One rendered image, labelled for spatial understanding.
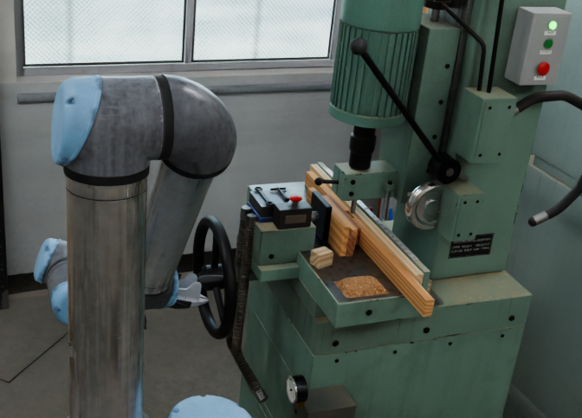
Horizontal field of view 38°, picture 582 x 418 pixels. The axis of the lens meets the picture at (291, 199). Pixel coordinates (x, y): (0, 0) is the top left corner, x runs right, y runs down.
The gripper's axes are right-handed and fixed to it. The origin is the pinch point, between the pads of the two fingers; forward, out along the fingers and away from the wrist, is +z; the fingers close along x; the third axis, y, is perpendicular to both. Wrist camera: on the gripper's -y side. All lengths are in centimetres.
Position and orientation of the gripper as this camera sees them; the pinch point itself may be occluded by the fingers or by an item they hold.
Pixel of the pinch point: (201, 301)
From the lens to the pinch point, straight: 189.5
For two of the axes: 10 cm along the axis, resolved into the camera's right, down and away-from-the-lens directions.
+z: 8.4, 2.4, 4.8
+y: 4.1, -8.7, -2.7
